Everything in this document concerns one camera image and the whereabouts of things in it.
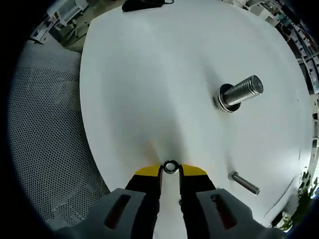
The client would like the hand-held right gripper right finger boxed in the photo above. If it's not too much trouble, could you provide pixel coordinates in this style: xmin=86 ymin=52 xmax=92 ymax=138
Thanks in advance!
xmin=179 ymin=163 xmax=285 ymax=239

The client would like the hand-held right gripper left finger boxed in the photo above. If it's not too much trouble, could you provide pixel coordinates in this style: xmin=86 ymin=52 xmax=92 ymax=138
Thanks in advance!
xmin=53 ymin=165 xmax=161 ymax=239

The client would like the small steel washer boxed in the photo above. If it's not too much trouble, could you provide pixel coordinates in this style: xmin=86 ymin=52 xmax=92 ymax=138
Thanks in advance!
xmin=162 ymin=160 xmax=179 ymax=174

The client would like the small threaded steel stud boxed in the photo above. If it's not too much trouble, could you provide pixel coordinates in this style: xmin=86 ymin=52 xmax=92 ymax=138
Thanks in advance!
xmin=228 ymin=171 xmax=261 ymax=196

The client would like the large threaded steel stud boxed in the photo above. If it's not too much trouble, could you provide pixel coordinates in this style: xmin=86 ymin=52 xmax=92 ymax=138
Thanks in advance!
xmin=217 ymin=74 xmax=264 ymax=113

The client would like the large potted green plant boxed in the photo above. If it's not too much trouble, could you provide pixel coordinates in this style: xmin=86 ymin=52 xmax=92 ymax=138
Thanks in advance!
xmin=280 ymin=171 xmax=319 ymax=231

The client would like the shelf with white bins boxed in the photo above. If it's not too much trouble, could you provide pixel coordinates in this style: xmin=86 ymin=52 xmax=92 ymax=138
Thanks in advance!
xmin=259 ymin=0 xmax=319 ymax=95

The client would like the black computer mouse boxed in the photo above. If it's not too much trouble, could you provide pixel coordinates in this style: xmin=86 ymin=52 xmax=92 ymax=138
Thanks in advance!
xmin=122 ymin=0 xmax=175 ymax=12

